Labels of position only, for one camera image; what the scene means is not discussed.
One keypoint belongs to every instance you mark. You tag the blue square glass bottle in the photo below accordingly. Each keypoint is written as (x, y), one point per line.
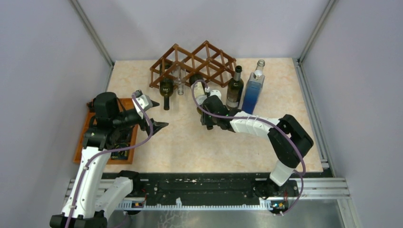
(252, 91)

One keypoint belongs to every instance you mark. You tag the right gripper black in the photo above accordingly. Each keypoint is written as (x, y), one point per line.
(205, 121)

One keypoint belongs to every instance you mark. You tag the brown label wine bottle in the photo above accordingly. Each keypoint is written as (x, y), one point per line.
(234, 89)

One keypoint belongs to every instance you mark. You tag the black patterned coaster in tray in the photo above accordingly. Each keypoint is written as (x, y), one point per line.
(120, 155)

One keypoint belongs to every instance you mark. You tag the orange wooden tray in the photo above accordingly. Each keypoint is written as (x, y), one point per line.
(91, 136)

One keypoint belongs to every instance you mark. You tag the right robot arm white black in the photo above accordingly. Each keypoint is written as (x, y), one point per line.
(288, 138)

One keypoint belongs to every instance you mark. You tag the brown wooden wine rack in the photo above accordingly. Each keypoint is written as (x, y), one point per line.
(212, 63)

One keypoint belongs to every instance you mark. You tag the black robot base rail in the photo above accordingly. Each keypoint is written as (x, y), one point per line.
(210, 189)

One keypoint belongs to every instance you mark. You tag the white label wine bottle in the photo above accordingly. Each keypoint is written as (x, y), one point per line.
(199, 89)

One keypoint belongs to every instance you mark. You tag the dark green wine bottle left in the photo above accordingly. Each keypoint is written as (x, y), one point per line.
(166, 90)

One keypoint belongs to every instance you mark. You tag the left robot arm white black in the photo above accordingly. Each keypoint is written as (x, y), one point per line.
(83, 209)

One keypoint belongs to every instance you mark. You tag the white toothed cable strip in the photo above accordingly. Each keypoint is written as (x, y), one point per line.
(129, 205)

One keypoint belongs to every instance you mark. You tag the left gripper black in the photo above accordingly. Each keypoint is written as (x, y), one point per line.
(157, 125)

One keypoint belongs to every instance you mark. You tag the small clear glass bottle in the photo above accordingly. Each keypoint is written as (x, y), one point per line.
(179, 79)

